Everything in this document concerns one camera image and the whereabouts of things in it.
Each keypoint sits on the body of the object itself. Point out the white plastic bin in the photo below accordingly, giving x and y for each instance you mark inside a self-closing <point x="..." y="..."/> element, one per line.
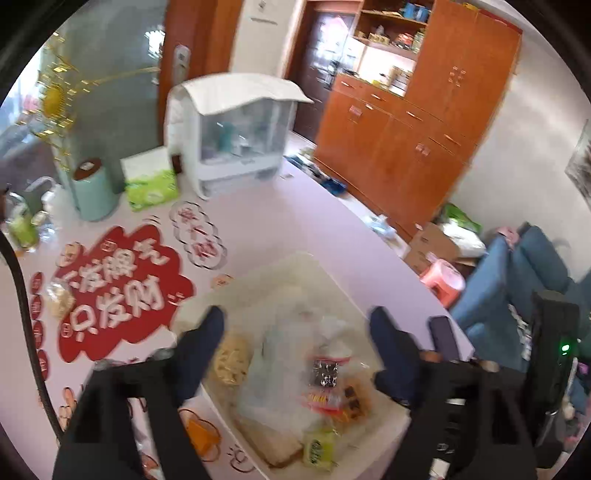
<point x="295" y="277"/>

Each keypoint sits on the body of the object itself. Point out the white cover cloth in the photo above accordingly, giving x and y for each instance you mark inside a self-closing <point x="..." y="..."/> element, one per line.
<point x="240" y="90"/>

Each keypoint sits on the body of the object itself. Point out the dark brown door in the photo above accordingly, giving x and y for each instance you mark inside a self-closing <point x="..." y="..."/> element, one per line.
<point x="323" y="69"/>

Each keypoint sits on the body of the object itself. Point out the green plastic bag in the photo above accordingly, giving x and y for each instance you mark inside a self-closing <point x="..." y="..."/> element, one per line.
<point x="457" y="218"/>

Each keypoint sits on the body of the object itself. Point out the orange snack packet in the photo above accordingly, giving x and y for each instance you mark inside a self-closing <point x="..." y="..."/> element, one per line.
<point x="201" y="438"/>

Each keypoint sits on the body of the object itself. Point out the yellow pastry packet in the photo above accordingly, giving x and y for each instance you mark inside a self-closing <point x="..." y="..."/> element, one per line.
<point x="356" y="408"/>

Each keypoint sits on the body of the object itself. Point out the dark red snack packet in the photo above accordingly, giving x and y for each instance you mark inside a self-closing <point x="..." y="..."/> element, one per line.
<point x="325" y="374"/>

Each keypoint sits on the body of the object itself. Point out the round rice cracker pack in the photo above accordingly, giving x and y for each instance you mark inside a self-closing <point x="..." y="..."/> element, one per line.
<point x="61" y="300"/>

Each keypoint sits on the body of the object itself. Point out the cardboard box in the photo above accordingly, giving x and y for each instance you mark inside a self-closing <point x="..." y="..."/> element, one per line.
<point x="427" y="251"/>

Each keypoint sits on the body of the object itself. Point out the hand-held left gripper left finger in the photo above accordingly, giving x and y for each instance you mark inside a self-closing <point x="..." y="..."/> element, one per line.
<point x="203" y="350"/>

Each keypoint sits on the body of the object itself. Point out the blue sofa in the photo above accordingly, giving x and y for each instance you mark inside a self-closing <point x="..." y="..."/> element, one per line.
<point x="521" y="272"/>

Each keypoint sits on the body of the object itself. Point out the pink plastic stool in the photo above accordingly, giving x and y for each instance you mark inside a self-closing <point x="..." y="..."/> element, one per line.
<point x="443" y="279"/>

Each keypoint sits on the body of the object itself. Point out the green tissue box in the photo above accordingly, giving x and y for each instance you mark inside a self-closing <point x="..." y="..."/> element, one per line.
<point x="152" y="189"/>

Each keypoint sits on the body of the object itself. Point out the brown bread slice pack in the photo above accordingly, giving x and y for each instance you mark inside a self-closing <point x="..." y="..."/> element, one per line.
<point x="277" y="445"/>

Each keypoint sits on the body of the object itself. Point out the green and white snack packet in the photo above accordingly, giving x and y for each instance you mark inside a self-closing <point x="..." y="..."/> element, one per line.
<point x="318" y="447"/>

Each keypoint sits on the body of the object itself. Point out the glass sliding door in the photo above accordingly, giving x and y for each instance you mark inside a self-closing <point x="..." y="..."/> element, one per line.
<point x="115" y="46"/>

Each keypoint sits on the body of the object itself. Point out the teal canister with brown lid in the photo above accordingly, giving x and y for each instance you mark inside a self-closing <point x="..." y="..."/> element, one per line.
<point x="94" y="194"/>

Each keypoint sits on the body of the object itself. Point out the white plastic bag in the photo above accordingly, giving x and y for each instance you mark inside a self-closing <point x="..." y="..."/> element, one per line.
<point x="464" y="240"/>

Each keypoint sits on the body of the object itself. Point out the green label bottle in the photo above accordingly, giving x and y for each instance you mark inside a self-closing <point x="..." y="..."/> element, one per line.
<point x="23" y="228"/>

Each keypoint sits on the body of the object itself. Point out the translucent plastic bottle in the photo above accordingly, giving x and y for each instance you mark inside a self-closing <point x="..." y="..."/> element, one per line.
<point x="46" y="198"/>

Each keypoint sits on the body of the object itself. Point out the white countertop cup cabinet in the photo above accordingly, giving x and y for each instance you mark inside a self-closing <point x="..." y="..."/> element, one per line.
<point x="184" y="152"/>

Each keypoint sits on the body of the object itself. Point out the white wall switch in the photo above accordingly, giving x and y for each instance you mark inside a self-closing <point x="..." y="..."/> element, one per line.
<point x="263" y="8"/>

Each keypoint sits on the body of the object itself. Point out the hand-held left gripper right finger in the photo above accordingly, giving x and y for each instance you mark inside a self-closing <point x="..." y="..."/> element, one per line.
<point x="392" y="350"/>

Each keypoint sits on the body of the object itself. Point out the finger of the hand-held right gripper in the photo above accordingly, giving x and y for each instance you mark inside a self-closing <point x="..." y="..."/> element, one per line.
<point x="443" y="337"/>

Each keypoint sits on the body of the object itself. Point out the wooden wall cabinet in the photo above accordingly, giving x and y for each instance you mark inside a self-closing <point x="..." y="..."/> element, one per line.
<point x="415" y="138"/>

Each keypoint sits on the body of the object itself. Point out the wall picture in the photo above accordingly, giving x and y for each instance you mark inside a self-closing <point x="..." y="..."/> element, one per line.
<point x="581" y="161"/>

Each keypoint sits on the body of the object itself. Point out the long puffed rice bar pack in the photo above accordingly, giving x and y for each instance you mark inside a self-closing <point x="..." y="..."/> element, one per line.
<point x="231" y="360"/>

